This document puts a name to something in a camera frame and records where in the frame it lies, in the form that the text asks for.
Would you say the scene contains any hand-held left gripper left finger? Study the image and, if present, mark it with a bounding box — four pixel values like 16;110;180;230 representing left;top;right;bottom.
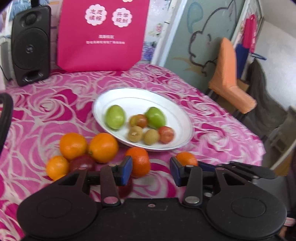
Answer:
54;156;133;207

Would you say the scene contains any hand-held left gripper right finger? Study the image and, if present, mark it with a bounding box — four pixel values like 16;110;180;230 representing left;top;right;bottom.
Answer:
169;157;245;207

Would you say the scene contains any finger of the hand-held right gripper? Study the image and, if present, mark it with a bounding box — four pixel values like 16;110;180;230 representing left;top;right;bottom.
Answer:
198;161;277;181

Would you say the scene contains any deep orange mandarin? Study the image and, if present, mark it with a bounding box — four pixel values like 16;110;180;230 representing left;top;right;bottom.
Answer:
176;152;199;167
125;147;151;178

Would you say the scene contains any dark red plum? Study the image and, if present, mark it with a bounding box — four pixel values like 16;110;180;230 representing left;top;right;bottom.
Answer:
118;177;133;198
69;154;96;173

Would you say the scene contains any large orange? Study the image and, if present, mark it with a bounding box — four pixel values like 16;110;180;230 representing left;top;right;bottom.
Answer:
60;133;88;161
88;133;119;163

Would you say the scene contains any brown longan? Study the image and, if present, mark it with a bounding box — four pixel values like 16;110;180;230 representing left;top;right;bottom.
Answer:
144;129;160;146
127;126;144;142

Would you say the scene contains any small red jujube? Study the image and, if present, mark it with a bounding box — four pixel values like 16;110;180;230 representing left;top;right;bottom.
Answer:
158;126;174;144

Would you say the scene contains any white plate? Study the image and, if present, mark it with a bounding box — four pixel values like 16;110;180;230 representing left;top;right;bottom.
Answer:
92;88;194;151

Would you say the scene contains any green jujube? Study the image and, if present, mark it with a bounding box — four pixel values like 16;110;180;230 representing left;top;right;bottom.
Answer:
144;107;166;129
106;105;126;130

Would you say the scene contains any small yellow-orange citrus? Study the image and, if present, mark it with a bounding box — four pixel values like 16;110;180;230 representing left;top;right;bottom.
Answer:
46;155;70;181

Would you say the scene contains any dark hanging jacket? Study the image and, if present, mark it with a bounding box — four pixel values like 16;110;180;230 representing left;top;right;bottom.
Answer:
245;59;287;142

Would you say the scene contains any orange covered chair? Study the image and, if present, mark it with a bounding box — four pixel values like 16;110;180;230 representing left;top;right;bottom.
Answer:
206;37;258;121

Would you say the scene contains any pink rose printed tablecloth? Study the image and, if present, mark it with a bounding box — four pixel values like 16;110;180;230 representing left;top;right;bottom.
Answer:
0;64;265;241

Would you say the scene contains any hanging blue bag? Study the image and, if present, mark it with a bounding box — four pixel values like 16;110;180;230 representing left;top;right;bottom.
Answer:
235;43;249;79

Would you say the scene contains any pink tote bag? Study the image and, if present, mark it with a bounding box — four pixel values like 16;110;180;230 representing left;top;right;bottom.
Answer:
57;0;150;72

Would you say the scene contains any hanging pink bag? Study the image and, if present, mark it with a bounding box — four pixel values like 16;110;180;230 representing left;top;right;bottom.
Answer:
242;14;259;54

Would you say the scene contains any cartoon painted glass door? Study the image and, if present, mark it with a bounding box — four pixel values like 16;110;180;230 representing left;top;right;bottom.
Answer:
150;0;246;93

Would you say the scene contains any black speaker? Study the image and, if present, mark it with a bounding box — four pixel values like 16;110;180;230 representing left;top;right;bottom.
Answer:
11;6;51;87

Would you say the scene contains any black curved strap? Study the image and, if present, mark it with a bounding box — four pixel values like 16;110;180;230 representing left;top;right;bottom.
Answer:
0;93;14;152

